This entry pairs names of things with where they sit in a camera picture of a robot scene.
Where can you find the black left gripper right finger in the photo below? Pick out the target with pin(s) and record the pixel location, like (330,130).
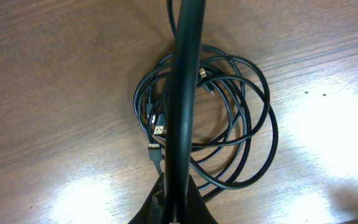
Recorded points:
(196,209)

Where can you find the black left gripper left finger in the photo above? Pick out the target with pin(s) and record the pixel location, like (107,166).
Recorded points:
(152,210)

